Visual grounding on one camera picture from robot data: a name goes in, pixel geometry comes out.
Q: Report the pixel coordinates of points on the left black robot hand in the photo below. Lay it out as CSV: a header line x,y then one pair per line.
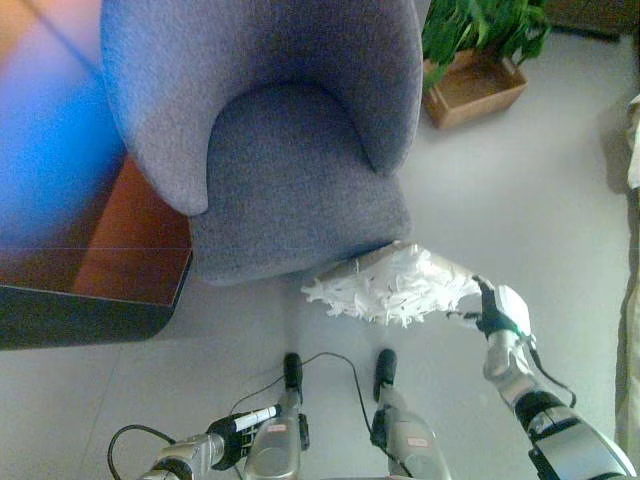
x,y
245,430

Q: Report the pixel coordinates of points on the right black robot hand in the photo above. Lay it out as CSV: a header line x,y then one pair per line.
x,y
500,310

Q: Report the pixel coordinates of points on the white fluffy duster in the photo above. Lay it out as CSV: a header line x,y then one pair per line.
x,y
395,290

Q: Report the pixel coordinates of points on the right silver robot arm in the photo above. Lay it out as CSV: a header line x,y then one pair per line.
x,y
545,400

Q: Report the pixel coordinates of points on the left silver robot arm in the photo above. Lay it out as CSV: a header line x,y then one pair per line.
x,y
185,457

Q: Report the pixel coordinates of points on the grey fabric armchair sofa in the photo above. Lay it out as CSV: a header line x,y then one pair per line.
x,y
300,150

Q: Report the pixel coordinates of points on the left silver robot leg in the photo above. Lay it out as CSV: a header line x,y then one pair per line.
x,y
280,430

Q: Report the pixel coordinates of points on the beige curtain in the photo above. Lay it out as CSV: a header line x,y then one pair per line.
x,y
631,300

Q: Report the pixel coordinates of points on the brown wooden planter box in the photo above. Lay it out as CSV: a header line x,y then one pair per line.
x,y
475,90

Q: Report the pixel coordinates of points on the brown wooden side table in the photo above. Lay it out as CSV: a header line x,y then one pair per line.
x,y
100,260

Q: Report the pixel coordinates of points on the green potted plant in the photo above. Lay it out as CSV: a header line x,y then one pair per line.
x,y
480,25

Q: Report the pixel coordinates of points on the dark wooden furniture piece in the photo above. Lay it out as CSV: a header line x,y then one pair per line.
x,y
585,17

